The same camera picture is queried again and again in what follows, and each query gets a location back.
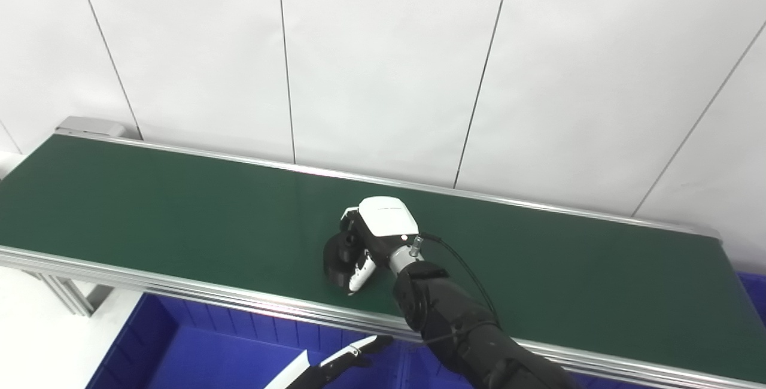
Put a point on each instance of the black stepped pulley part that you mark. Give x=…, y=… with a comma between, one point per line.
x=335, y=260

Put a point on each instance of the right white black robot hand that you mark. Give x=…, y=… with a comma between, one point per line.
x=386, y=218

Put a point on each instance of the aluminium conveyor leg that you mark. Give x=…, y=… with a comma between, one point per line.
x=72, y=296

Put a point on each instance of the green conveyor belt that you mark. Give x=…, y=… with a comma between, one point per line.
x=179, y=215
x=179, y=293

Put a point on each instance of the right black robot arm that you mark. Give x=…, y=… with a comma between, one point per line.
x=455, y=323

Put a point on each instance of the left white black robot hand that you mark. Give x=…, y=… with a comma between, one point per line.
x=317, y=377

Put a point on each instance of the blue plastic bin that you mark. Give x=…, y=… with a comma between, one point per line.
x=209, y=353
x=419, y=371
x=757, y=293

